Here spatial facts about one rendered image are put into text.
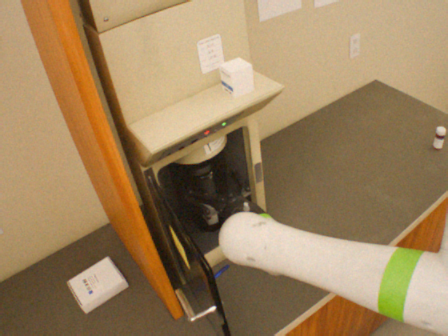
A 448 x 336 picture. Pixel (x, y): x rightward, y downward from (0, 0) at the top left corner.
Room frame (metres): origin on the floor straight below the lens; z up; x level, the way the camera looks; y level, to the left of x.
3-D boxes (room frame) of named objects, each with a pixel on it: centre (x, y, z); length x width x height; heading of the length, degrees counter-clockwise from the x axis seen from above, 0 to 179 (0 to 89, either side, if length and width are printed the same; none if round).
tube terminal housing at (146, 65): (0.88, 0.10, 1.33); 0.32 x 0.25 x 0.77; 118
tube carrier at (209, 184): (0.87, 0.07, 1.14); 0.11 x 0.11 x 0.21
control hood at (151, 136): (0.72, 0.01, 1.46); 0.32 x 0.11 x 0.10; 118
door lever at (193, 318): (0.46, 0.11, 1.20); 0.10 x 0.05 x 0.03; 21
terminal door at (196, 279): (0.54, 0.11, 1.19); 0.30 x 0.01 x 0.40; 21
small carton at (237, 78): (0.76, -0.06, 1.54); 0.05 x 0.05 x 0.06; 23
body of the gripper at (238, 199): (0.73, 0.00, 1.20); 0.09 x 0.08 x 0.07; 27
